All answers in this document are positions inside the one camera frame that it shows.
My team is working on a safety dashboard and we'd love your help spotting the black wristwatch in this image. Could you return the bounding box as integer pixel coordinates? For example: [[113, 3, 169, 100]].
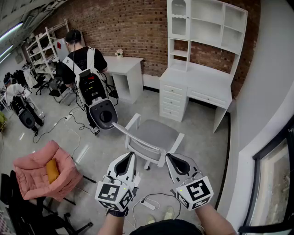
[[106, 207, 129, 218]]

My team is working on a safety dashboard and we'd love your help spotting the white shelving rack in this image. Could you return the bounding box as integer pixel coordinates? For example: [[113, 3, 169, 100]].
[[25, 18, 69, 80]]

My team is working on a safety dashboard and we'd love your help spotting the black charger cable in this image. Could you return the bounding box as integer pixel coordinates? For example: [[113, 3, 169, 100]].
[[70, 113, 97, 134]]

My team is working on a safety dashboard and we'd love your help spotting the grey office chair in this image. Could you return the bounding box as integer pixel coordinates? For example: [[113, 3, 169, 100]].
[[48, 77, 76, 106]]

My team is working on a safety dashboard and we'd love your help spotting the green plant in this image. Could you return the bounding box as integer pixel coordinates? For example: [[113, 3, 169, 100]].
[[0, 112, 7, 133]]

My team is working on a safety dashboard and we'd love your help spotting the person's black clothing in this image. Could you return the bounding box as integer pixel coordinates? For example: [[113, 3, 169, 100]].
[[130, 219, 203, 235]]

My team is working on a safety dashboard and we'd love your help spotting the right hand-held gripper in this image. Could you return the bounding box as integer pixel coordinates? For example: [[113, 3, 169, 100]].
[[165, 153, 214, 211]]

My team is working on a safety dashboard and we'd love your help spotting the orange cushion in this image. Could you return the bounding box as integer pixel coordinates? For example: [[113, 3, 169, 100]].
[[45, 158, 60, 185]]

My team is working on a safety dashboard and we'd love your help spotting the black framed window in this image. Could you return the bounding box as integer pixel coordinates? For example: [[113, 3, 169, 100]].
[[237, 119, 294, 235]]

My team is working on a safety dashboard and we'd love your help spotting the grey and white chair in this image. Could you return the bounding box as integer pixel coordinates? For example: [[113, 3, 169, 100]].
[[112, 112, 185, 171]]

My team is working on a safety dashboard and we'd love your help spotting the ceiling tube light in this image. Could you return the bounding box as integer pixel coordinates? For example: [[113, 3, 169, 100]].
[[0, 45, 14, 58], [0, 22, 23, 42]]

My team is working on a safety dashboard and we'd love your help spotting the wide white desk drawer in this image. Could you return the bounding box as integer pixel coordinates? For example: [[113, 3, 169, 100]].
[[189, 90, 228, 106]]

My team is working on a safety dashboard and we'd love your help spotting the small white desk drawer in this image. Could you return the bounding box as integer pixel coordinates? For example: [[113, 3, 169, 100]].
[[160, 106, 184, 118], [161, 95, 186, 108], [162, 84, 187, 97]]

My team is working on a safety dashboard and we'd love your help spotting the pink armchair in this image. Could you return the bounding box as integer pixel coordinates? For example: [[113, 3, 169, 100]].
[[12, 140, 83, 202]]

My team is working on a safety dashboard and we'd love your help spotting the black power strip cable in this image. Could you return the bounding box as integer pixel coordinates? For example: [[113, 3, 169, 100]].
[[132, 192, 182, 228]]

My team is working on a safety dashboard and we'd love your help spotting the black office chair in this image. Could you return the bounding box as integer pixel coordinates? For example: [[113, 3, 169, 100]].
[[32, 75, 50, 96]]

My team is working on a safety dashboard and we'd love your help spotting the black floor cable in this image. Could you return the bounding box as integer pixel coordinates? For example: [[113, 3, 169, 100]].
[[33, 116, 68, 144]]

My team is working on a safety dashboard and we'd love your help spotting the small white desk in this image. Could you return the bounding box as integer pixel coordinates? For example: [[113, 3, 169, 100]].
[[102, 56, 144, 104]]

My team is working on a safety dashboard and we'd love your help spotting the person's right forearm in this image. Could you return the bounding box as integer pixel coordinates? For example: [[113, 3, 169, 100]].
[[195, 203, 237, 235]]

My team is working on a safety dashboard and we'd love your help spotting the white board red sticker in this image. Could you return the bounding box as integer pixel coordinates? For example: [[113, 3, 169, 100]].
[[56, 38, 70, 62]]

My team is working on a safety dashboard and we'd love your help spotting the white desk with hutch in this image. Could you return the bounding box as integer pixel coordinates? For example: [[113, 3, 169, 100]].
[[159, 0, 248, 134]]

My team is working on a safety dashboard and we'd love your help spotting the person's right shoe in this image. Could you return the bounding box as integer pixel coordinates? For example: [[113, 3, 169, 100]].
[[163, 206, 175, 221]]

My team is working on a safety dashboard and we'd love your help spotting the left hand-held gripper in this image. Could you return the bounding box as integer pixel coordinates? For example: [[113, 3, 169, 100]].
[[95, 151, 141, 212]]

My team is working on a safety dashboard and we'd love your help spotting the white floor cable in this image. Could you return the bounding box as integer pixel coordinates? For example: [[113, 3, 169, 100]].
[[64, 120, 81, 159]]

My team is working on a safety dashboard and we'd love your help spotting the black chair frame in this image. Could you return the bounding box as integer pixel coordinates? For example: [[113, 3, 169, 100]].
[[0, 170, 94, 235]]

